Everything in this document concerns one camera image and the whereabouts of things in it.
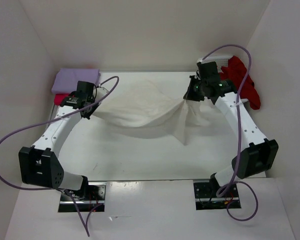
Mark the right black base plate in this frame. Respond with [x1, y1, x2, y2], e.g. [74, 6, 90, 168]
[193, 179, 241, 211]

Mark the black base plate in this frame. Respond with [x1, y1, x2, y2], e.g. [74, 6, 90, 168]
[58, 181, 107, 213]
[193, 179, 241, 211]

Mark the dark red t shirt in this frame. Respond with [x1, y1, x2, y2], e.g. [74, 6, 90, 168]
[219, 56, 261, 110]

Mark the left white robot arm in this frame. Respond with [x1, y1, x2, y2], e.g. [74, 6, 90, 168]
[18, 81, 99, 200]

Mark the lavender t shirt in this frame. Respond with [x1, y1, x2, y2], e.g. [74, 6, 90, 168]
[51, 68, 101, 95]

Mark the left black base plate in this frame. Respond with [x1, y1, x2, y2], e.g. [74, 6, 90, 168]
[58, 181, 107, 213]

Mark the cream white t shirt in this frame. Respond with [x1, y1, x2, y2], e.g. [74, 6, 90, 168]
[93, 80, 211, 145]

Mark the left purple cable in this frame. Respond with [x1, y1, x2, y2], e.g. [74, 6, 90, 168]
[0, 75, 120, 238]

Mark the pink t shirt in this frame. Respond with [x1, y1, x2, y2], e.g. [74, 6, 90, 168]
[53, 93, 69, 106]

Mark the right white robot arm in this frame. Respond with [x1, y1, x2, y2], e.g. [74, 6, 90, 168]
[183, 61, 279, 197]

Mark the white plastic laundry basket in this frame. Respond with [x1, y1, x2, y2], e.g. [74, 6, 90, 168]
[197, 55, 233, 67]

